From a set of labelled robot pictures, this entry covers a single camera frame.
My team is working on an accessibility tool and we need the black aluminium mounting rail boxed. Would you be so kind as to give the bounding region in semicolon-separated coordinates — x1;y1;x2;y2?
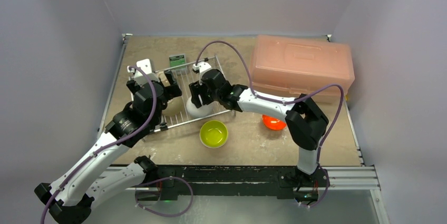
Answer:
87;164;381;202

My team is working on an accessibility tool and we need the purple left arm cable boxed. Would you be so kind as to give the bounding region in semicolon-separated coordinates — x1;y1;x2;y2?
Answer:
40;65;158;224

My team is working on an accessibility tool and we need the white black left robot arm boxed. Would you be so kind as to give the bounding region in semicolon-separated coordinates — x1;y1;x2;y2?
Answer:
34;66;182;223

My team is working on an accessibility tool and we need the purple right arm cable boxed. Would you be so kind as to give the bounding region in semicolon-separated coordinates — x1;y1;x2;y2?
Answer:
195;40;345;209

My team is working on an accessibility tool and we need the pink plastic storage box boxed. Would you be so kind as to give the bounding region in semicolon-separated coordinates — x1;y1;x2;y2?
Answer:
249;35;355;97

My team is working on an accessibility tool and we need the silver wire dish rack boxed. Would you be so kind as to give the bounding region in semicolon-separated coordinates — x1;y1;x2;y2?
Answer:
129;54;236;134

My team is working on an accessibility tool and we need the yellow green bowl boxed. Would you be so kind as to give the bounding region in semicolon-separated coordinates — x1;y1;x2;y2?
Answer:
199;120;229;149

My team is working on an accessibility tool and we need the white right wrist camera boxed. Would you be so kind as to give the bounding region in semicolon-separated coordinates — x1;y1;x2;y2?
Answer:
192;61;213;78

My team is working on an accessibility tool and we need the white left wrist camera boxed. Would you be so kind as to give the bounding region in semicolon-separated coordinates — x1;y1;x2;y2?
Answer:
127;59;160;86

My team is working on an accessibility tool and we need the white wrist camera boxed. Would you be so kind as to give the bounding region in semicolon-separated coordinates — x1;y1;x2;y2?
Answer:
127;59;160;86
192;61;213;78

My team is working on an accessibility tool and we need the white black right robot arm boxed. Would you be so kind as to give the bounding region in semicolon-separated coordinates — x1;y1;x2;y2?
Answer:
189;69;329;186

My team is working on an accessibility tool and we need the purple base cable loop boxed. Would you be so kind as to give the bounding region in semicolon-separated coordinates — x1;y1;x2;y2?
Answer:
134;176;195;217

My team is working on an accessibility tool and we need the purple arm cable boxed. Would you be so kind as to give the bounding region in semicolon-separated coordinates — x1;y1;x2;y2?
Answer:
40;65;158;224
195;40;345;209

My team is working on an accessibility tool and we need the white orange bowl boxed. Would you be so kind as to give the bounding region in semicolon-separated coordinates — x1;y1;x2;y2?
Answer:
186;97;213;119

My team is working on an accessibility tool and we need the cream white bowl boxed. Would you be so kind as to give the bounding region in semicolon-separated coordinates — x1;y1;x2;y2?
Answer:
162;96;183;116

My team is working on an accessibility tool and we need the green white card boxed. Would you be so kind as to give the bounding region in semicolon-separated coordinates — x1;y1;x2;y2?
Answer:
169;54;187;67

